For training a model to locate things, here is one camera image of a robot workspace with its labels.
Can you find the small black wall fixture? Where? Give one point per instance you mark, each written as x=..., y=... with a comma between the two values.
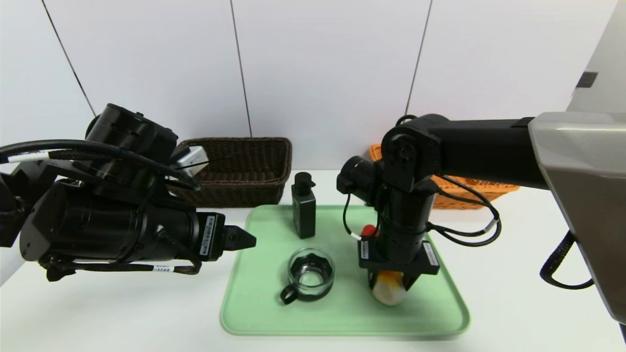
x=587, y=79

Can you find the black pump dispenser bottle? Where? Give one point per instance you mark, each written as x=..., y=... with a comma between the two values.
x=304, y=210

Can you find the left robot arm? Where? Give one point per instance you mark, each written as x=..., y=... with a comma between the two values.
x=98, y=225

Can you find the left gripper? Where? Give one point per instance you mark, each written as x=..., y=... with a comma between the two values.
x=211, y=236

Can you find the white and orange bun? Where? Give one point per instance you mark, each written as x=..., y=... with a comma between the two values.
x=389, y=293

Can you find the orange wicker basket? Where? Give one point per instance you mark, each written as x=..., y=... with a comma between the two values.
x=459, y=195

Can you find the dark brown wicker basket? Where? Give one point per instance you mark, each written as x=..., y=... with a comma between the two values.
x=244, y=186

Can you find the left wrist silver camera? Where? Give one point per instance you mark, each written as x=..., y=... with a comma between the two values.
x=190, y=156

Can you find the light green plastic tray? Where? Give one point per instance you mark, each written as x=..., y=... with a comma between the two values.
x=342, y=318

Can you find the red rubber duck toy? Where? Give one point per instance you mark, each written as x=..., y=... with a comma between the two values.
x=369, y=231

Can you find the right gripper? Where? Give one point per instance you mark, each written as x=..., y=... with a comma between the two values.
x=397, y=256

